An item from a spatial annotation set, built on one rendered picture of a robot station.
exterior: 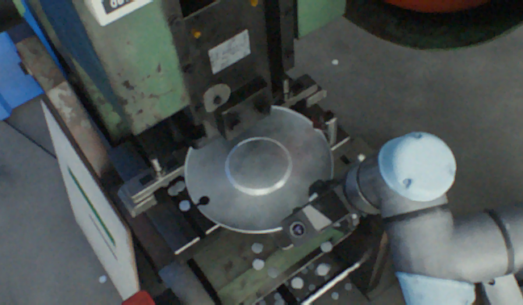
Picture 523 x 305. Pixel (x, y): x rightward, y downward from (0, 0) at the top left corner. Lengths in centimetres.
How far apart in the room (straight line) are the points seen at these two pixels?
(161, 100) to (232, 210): 32
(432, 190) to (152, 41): 38
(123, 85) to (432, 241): 42
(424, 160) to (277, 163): 50
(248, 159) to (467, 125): 124
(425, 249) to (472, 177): 144
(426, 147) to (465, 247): 11
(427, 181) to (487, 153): 152
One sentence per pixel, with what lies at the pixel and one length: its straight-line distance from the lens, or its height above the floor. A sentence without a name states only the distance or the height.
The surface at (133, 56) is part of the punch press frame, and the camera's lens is 70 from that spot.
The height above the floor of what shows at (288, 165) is 79.
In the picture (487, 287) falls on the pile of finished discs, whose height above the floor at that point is 39.
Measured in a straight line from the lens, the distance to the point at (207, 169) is 108.
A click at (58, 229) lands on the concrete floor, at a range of 205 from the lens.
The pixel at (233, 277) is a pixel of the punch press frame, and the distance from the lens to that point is 112.
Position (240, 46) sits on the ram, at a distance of 87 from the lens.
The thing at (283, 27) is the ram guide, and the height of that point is 109.
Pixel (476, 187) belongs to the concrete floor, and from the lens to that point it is 202.
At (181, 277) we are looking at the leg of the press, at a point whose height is 64.
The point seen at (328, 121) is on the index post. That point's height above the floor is 79.
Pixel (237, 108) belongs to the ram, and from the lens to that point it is 92.
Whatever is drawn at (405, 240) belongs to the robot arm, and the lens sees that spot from 62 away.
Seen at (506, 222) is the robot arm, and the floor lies 113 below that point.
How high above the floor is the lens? 169
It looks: 57 degrees down
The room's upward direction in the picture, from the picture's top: 7 degrees counter-clockwise
